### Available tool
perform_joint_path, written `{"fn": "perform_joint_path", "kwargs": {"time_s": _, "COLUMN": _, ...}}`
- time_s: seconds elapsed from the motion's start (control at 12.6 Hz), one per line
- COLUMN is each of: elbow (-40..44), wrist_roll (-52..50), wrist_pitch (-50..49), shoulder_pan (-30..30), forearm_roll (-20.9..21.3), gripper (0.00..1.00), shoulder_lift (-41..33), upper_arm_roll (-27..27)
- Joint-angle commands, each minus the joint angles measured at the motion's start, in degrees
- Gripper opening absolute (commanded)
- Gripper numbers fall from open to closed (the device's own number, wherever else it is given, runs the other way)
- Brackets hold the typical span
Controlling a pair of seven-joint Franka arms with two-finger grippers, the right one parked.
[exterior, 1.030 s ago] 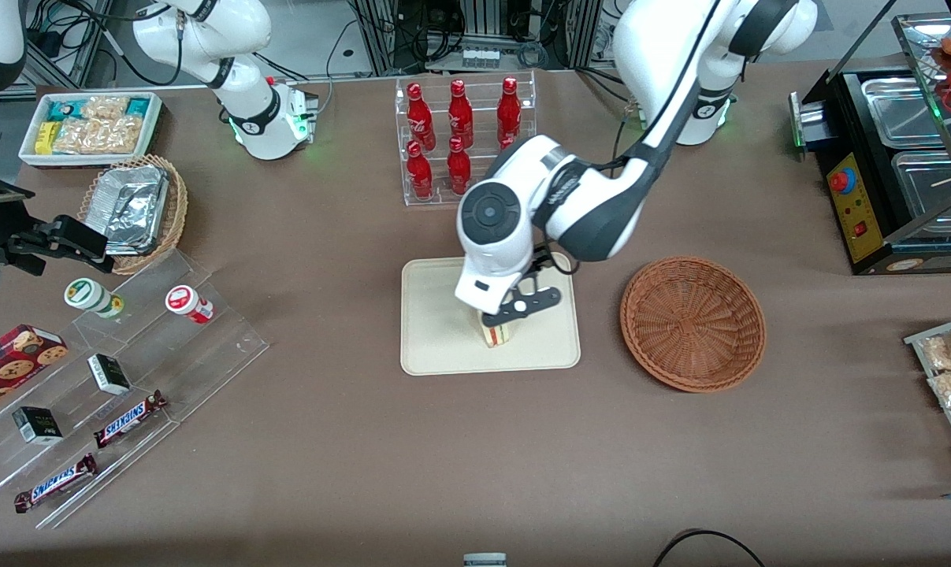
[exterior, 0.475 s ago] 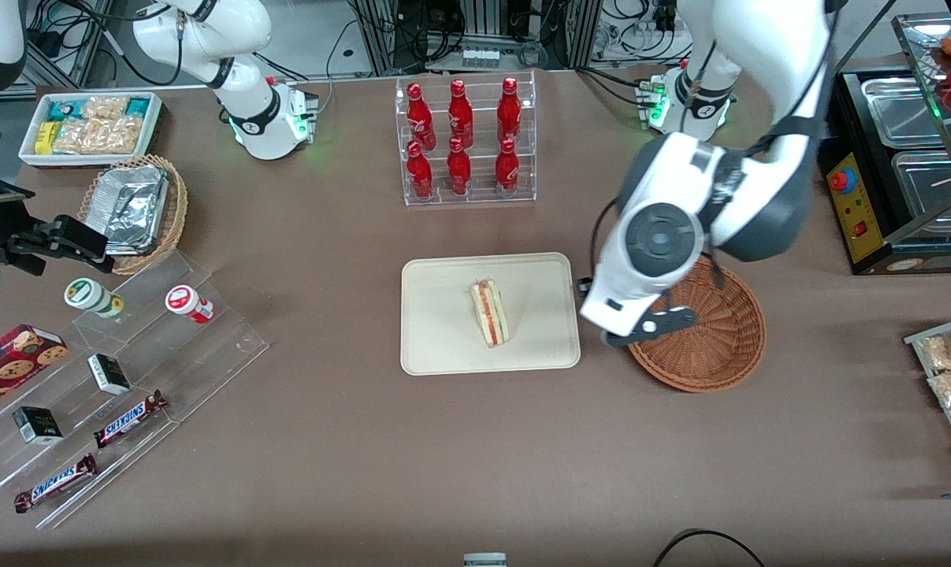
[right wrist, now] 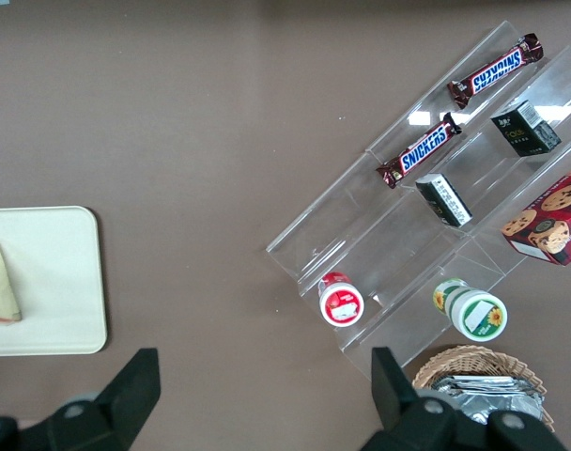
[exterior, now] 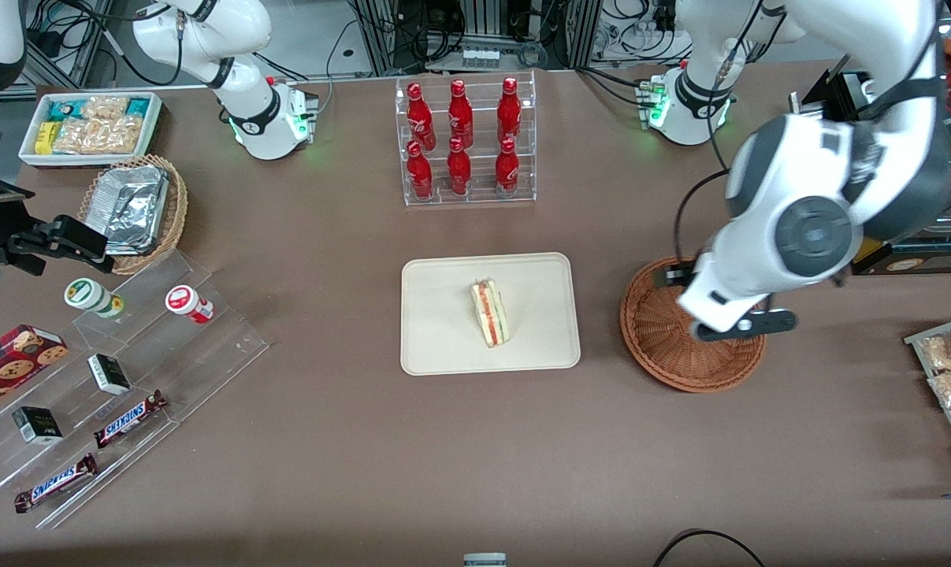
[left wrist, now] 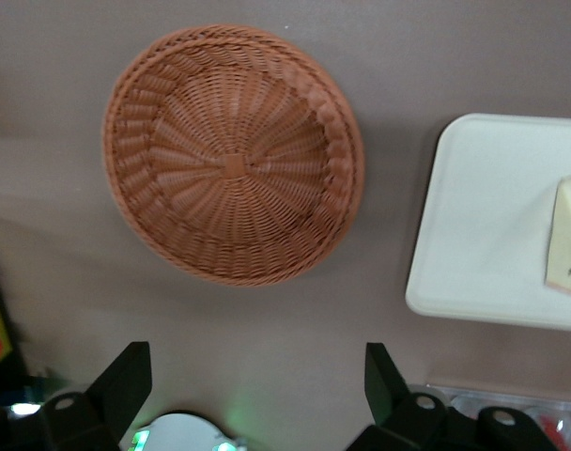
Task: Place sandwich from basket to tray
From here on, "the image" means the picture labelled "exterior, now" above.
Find triangle sandwich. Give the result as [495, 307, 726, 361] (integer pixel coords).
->
[470, 278, 512, 348]

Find brown wicker basket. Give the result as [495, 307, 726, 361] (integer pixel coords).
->
[619, 256, 767, 393]

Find light wicker basket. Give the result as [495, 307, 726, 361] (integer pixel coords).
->
[77, 154, 188, 276]

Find white plastic snack tray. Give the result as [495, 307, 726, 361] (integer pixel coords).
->
[18, 91, 163, 169]

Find cream plastic tray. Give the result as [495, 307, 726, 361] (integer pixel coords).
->
[400, 252, 582, 376]

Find grey metal snack tray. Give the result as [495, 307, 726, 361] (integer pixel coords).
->
[905, 313, 951, 483]

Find green lidded snack cup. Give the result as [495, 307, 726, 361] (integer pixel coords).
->
[64, 278, 125, 320]

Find stacked foil containers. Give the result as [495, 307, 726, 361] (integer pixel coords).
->
[97, 165, 169, 254]

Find red lidded snack cup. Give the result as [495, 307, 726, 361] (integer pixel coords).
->
[165, 285, 215, 325]

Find small black carton box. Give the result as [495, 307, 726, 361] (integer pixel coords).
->
[12, 406, 64, 446]
[87, 354, 132, 396]

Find red cookie box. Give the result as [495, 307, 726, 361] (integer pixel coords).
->
[0, 324, 70, 402]

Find clear stepped acrylic shelf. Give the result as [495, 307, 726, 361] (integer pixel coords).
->
[0, 250, 269, 530]

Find brown Snickers bar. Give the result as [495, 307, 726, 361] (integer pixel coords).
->
[93, 390, 169, 450]
[14, 453, 99, 514]

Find red cola bottle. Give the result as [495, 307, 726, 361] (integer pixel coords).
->
[495, 138, 521, 198]
[446, 136, 473, 196]
[497, 76, 522, 144]
[406, 82, 437, 150]
[448, 79, 474, 149]
[406, 140, 435, 200]

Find clear acrylic bottle rack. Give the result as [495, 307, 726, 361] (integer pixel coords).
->
[395, 71, 537, 207]

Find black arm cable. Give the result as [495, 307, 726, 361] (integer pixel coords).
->
[672, 169, 730, 270]

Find black looped cable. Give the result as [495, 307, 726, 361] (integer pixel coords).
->
[652, 529, 767, 567]

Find aluminium frame post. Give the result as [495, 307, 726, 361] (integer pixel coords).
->
[353, 0, 401, 76]
[566, 0, 602, 68]

